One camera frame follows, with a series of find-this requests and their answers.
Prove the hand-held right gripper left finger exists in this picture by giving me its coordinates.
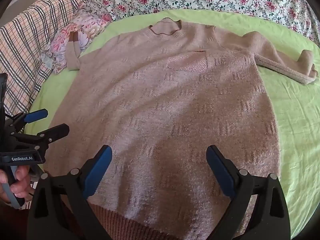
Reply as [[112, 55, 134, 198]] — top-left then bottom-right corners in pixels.
[[26, 144, 113, 240]]

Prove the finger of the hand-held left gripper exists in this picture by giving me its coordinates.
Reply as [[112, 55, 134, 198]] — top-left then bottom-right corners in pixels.
[[11, 124, 70, 156], [6, 108, 49, 132]]

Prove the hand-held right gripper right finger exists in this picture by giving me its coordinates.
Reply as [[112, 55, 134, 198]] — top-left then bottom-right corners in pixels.
[[205, 144, 292, 240]]

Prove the person's left hand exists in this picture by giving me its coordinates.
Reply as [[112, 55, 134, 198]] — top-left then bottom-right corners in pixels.
[[0, 165, 32, 203]]

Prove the person's dark red clothing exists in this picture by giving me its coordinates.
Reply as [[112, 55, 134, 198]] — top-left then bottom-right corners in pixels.
[[0, 201, 34, 240]]

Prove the light green bed sheet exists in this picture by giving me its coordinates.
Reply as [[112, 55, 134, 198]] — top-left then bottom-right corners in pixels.
[[25, 9, 320, 230]]

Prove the pastel floral cloth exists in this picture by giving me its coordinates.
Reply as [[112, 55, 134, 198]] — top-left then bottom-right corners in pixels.
[[41, 7, 113, 75]]

